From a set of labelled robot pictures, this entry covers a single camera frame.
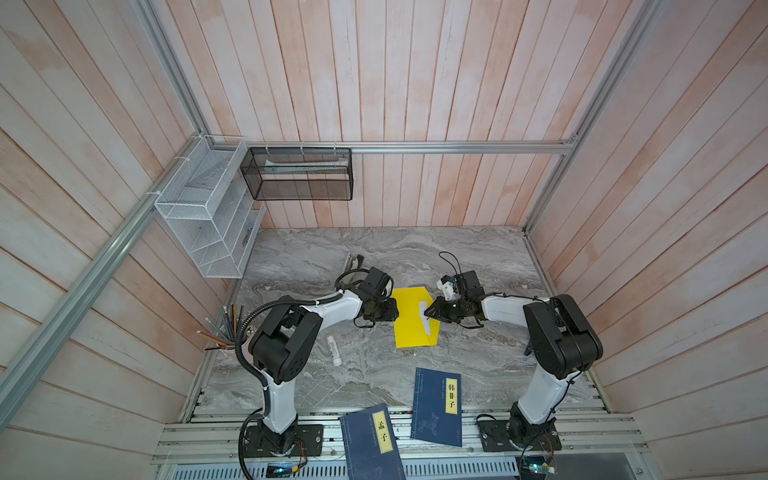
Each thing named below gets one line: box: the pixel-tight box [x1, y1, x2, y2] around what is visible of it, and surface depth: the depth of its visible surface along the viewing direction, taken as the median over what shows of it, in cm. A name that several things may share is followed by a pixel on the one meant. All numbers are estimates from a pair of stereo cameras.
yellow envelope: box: [392, 286, 441, 349], surface depth 95 cm
